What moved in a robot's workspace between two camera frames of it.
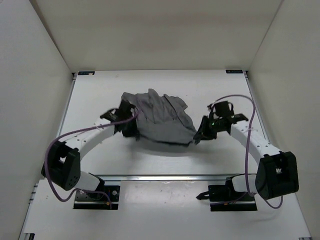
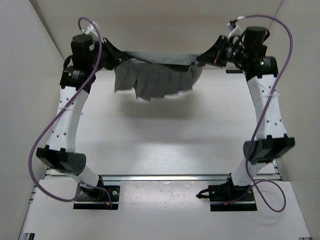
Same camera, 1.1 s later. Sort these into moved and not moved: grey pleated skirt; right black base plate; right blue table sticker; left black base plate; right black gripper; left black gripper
Moved: right black gripper; grey pleated skirt; left black gripper
Not moved: left black base plate; right blue table sticker; right black base plate
